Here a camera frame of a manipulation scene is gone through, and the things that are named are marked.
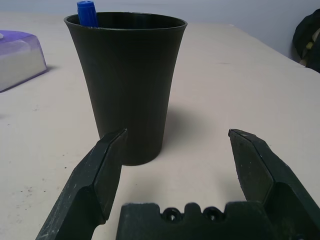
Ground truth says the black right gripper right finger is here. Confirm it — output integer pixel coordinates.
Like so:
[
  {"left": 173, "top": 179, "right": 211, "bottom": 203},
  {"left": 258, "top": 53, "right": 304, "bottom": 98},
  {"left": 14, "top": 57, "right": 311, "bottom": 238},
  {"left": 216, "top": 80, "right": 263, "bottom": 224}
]
[{"left": 227, "top": 128, "right": 320, "bottom": 240}]

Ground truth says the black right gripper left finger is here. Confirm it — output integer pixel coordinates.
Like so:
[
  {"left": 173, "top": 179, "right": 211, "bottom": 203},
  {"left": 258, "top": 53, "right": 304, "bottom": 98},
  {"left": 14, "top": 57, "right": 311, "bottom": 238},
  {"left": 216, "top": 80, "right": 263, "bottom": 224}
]
[{"left": 34, "top": 128, "right": 128, "bottom": 240}]

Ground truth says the black plastic cup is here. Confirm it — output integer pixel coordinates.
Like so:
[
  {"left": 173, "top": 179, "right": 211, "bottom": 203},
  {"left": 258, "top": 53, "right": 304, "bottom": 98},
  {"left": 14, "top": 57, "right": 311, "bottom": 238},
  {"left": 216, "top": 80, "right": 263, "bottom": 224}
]
[{"left": 63, "top": 11, "right": 188, "bottom": 167}]

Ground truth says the purple tissue pack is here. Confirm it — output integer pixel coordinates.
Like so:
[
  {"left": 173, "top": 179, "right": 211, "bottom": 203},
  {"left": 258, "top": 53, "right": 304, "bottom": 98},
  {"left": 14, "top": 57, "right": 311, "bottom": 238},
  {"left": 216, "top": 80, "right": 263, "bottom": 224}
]
[{"left": 0, "top": 29, "right": 48, "bottom": 93}]

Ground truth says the black jacket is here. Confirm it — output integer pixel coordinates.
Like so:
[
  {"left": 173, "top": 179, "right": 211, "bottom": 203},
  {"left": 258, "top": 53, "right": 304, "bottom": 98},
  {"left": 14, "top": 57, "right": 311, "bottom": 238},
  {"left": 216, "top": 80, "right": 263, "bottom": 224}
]
[{"left": 292, "top": 8, "right": 320, "bottom": 75}]

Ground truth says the blue marker pen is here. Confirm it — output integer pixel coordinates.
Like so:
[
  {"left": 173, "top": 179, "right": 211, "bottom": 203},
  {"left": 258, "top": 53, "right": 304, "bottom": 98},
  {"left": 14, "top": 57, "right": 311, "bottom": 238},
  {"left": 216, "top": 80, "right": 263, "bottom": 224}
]
[{"left": 76, "top": 0, "right": 99, "bottom": 28}]

